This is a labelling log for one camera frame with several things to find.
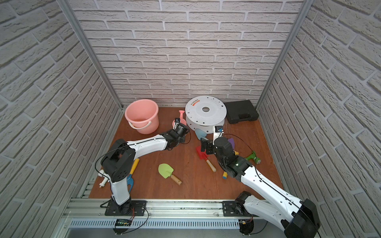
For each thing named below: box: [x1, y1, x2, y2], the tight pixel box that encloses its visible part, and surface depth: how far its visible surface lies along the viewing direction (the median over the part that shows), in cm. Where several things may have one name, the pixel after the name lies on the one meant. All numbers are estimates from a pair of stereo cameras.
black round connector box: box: [238, 219, 255, 236], surface depth 72 cm
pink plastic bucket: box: [124, 99, 160, 135], surface depth 97 cm
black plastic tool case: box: [224, 100, 259, 125], surface depth 111 cm
